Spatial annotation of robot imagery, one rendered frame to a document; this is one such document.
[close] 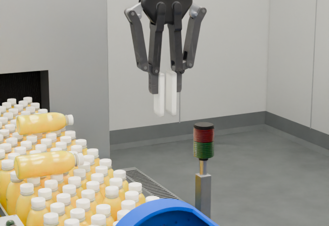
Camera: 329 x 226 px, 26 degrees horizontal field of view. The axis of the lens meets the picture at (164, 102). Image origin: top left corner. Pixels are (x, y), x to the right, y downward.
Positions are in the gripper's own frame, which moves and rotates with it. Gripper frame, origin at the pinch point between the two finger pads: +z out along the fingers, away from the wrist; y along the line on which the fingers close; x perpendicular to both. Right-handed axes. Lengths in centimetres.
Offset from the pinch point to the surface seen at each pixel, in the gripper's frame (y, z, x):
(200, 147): -43, 40, -85
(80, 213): -2, 48, -68
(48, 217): 7, 48, -68
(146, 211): -9, 35, -35
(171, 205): -14, 35, -35
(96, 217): -5, 48, -64
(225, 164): -200, 166, -396
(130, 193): -18, 48, -77
